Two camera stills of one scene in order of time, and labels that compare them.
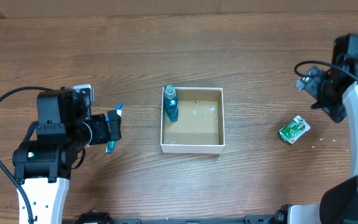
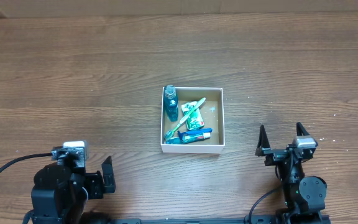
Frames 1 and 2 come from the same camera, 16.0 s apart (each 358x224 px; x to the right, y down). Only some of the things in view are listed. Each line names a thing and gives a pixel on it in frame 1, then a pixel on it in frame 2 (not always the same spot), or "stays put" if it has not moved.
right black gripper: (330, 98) → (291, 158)
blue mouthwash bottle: (171, 103) stays put
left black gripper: (114, 125) → (96, 183)
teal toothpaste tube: (110, 147) → (191, 137)
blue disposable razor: (118, 109) → (194, 131)
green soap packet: (294, 130) → (194, 121)
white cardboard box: (200, 126) stays put
